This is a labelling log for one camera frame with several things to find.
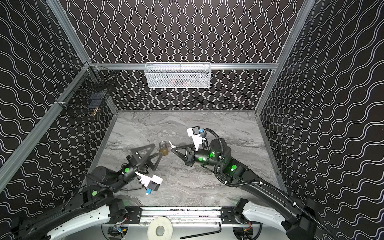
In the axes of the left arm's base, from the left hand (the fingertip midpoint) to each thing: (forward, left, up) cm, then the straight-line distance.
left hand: (152, 143), depth 53 cm
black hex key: (-21, -20, -43) cm, 52 cm away
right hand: (+2, -6, -7) cm, 10 cm away
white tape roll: (-17, +2, -41) cm, 45 cm away
